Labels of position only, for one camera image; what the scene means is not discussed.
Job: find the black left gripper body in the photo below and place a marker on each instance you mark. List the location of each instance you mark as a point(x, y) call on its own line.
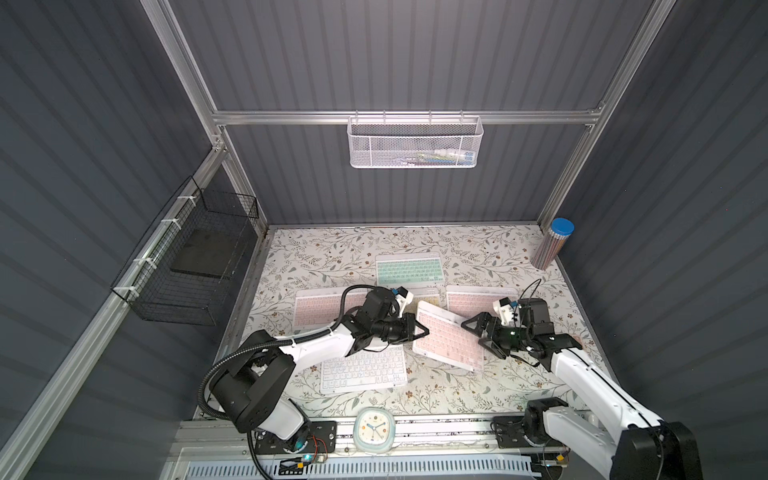
point(407, 327)

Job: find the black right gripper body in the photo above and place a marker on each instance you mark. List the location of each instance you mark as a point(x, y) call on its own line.
point(491, 334)

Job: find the pink keyboard front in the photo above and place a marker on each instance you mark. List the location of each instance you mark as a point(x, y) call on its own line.
point(447, 341)

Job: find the white keyboard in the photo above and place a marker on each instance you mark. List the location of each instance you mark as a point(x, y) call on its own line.
point(364, 371)

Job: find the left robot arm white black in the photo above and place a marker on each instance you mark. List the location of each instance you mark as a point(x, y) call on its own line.
point(246, 386)

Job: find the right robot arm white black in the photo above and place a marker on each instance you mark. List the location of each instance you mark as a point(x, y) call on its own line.
point(627, 441)

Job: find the pink keyboard right row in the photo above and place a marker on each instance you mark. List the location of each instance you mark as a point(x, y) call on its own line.
point(468, 301)

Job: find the pink keyboard row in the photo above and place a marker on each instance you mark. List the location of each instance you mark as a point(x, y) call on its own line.
point(468, 301)
point(316, 308)

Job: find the yellow keyboard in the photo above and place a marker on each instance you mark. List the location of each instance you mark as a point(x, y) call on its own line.
point(426, 294)

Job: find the green keyboard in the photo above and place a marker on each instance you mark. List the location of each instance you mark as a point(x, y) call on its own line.
point(413, 270)

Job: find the pink keyboard left row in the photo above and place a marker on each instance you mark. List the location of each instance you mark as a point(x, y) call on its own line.
point(316, 308)

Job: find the mint analog clock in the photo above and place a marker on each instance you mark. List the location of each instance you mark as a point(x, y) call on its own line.
point(374, 430)

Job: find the blue lid pencil tube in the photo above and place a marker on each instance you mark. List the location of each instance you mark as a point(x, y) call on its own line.
point(555, 236)

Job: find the pens in white basket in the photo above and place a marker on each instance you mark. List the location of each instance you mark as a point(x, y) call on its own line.
point(450, 158)

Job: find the black pad in basket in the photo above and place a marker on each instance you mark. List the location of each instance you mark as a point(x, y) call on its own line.
point(205, 253)

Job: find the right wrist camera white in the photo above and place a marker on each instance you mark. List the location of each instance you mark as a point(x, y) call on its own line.
point(506, 311)

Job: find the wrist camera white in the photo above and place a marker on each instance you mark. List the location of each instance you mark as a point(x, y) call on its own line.
point(506, 311)
point(403, 298)

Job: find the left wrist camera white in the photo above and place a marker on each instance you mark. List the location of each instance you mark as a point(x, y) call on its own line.
point(403, 298)

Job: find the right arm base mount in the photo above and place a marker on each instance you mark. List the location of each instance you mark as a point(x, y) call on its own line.
point(509, 432)

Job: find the white ventilated cable duct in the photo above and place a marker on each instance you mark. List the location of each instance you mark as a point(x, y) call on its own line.
point(402, 467)

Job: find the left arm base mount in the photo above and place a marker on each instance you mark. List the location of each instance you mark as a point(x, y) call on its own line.
point(318, 436)

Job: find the white wire mesh basket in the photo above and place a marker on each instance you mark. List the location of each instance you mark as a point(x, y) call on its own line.
point(377, 142)

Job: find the black wire basket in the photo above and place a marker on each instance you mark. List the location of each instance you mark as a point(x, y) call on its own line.
point(157, 294)

